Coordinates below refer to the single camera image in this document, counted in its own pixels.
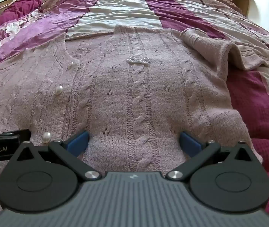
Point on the pink knitted blanket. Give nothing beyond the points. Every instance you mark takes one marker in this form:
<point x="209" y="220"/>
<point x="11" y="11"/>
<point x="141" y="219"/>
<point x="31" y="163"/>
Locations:
<point x="241" y="16"/>

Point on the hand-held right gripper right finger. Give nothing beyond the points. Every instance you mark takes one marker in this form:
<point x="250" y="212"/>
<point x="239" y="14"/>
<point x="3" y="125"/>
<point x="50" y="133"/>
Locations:
<point x="190" y="144"/>

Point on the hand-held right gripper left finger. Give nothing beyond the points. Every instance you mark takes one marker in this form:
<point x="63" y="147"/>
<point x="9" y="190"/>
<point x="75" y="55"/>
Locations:
<point x="78" y="143"/>

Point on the striped floral bedspread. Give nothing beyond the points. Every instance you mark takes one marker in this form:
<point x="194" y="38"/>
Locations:
<point x="122" y="9"/>

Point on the magenta pillow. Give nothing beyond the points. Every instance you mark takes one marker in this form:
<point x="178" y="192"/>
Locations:
<point x="23" y="6"/>

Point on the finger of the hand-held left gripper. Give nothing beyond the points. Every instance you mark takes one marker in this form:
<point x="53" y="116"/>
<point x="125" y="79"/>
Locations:
<point x="21" y="134"/>

